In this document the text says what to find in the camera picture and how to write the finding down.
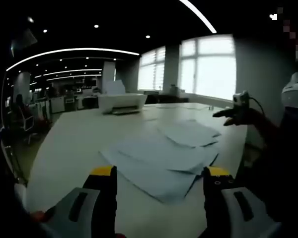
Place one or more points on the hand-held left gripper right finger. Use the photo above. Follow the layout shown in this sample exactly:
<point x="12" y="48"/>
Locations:
<point x="258" y="218"/>

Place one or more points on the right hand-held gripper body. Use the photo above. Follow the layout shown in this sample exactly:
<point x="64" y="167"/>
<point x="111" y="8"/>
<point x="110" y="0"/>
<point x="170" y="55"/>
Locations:
<point x="241" y="100"/>

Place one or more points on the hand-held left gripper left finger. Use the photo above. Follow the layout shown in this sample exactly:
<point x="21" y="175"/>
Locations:
<point x="59" y="215"/>

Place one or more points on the pile of white printing papers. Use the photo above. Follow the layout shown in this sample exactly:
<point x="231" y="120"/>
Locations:
<point x="151" y="158"/>

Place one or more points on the person's left hand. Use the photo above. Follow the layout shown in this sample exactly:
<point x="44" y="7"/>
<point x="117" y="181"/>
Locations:
<point x="41" y="216"/>

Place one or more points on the bright office window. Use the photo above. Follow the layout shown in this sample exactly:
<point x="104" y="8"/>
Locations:
<point x="208" y="69"/>
<point x="151" y="69"/>

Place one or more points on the person's black shirt torso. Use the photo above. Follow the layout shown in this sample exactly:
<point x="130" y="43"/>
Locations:
<point x="288" y="173"/>

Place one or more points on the white neck-worn device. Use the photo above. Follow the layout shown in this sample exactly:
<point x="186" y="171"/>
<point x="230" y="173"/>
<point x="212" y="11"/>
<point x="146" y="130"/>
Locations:
<point x="295" y="91"/>

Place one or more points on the dark low cabinet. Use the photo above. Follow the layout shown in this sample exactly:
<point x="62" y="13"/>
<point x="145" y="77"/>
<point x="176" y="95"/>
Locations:
<point x="166" y="98"/>

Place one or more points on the white table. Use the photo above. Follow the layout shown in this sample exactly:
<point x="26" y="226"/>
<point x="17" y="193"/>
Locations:
<point x="77" y="138"/>

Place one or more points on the long ceiling light strip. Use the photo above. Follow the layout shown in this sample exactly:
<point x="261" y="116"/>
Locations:
<point x="198" y="15"/>
<point x="64" y="51"/>

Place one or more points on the office chair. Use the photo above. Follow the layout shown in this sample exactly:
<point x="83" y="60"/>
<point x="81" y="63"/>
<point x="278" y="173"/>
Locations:
<point x="27" y="121"/>

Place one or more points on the white printer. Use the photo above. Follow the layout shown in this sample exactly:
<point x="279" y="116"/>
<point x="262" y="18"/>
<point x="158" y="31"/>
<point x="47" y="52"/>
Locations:
<point x="124" y="101"/>

